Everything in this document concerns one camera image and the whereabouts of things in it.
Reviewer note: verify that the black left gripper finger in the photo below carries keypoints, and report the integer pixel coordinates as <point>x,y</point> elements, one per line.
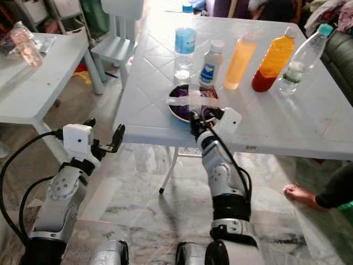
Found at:
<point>89,122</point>
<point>119,137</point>

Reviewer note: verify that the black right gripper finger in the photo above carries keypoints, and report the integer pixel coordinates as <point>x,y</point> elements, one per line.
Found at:
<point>196,122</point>
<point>216,113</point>

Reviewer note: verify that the film-wrapped plate of purple food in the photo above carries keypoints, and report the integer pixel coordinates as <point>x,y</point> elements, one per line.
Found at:
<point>185,107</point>

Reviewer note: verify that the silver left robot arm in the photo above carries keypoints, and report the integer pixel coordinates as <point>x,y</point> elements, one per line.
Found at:
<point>63,193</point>

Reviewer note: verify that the small bottle white cap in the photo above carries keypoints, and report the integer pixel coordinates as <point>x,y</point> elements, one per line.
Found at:
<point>209,69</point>

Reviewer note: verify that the light orange drink bottle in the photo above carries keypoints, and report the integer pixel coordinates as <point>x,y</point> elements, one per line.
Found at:
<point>240,63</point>

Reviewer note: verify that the small white table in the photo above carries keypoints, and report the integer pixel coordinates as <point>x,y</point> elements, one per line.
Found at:
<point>33,94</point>

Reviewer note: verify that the pale green child chair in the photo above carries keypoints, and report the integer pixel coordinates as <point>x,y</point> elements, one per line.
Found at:
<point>116,49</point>

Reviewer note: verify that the clear bottle blue label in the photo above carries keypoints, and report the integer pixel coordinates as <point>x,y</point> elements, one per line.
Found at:
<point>185,41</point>

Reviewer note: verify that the orange and red drink bottle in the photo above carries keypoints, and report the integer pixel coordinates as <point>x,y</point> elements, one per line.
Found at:
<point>276,58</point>

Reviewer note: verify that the large white plastic table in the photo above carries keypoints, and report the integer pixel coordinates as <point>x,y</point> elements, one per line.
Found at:
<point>298,110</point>

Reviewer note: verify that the clear plastic packet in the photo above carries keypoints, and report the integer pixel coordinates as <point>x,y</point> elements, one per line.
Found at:
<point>45,43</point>

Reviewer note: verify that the pinkish clear plastic bottle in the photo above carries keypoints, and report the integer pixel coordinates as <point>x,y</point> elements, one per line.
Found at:
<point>27,47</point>

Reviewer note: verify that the clear bottle green cap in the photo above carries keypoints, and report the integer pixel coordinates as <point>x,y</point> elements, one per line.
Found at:
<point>303,61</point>

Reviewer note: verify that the grey left robot leg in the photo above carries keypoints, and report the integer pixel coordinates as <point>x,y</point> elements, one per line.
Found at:
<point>109,254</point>

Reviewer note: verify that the grey robot leg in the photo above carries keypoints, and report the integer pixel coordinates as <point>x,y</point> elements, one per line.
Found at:
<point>109,254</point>
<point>193,256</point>

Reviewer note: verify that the green container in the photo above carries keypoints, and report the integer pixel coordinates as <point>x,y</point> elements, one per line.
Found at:
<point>95,15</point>

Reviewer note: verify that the white plastic drawer unit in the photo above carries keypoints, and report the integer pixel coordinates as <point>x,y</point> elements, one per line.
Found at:
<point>66,8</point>

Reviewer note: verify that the grey right robot leg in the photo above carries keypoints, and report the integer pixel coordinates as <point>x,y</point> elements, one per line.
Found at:
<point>193,256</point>

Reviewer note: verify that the dark sofa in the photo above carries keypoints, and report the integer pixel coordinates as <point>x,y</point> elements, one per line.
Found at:
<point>342,61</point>

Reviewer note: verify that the person leg with bare foot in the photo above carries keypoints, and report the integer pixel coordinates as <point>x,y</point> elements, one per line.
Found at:
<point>336,190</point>

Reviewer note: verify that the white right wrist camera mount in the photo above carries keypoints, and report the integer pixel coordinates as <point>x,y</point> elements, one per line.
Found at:
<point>230,120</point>

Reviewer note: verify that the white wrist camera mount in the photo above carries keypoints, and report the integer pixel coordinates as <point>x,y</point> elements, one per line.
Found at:
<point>230,120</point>
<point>77,141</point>

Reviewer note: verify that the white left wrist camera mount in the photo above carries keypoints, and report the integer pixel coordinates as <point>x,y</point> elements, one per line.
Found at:
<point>77,141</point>

